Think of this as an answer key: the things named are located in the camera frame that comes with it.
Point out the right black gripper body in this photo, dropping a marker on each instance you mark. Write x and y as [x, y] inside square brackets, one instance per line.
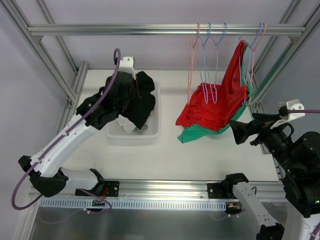
[256, 129]

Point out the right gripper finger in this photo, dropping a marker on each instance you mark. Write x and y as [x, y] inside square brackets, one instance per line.
[268, 119]
[242, 131]

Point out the red tank top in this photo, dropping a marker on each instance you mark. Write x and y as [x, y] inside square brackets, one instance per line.
[215, 105]

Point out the blue hanger with black top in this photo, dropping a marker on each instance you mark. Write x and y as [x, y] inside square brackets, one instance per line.
[216, 45]

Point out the light blue hanger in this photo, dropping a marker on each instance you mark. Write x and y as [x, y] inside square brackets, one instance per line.
[206, 84]

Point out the grey tank top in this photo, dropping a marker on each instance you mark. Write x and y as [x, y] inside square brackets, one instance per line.
[142, 129]

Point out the white tank top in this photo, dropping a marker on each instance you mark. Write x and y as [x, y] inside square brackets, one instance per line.
[126, 124]

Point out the black tank top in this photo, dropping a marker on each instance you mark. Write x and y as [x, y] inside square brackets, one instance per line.
[140, 107]

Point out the pink hanger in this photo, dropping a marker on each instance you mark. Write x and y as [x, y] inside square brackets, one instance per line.
[250, 95]
[192, 47]

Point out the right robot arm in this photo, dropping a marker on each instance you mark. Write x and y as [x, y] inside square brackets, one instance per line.
[300, 160]

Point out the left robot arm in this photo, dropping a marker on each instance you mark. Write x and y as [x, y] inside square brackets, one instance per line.
[45, 169]

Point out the green tank top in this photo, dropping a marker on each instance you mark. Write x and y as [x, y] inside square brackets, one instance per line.
[197, 132]

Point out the white plastic basket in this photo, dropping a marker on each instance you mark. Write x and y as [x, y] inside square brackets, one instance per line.
[117, 136]

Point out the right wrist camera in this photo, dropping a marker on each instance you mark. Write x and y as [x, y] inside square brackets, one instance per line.
[289, 111]

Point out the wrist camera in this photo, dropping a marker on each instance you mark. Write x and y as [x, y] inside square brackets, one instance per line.
[289, 111]
[127, 64]

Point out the right aluminium frame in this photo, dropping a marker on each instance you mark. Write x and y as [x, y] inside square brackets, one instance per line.
[266, 70]

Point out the aluminium frame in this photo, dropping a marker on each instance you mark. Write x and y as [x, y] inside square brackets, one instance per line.
[40, 84]
[266, 70]

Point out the aluminium hanging rail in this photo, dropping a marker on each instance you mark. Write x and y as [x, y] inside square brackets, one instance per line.
[86, 29]

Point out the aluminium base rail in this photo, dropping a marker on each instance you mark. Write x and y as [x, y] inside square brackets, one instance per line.
[267, 191]

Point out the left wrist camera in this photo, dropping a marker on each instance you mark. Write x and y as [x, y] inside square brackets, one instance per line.
[127, 64]

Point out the white slotted cable duct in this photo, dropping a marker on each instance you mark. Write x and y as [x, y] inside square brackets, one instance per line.
[135, 204]

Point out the left aluminium frame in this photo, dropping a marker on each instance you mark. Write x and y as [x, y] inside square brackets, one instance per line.
[40, 84]

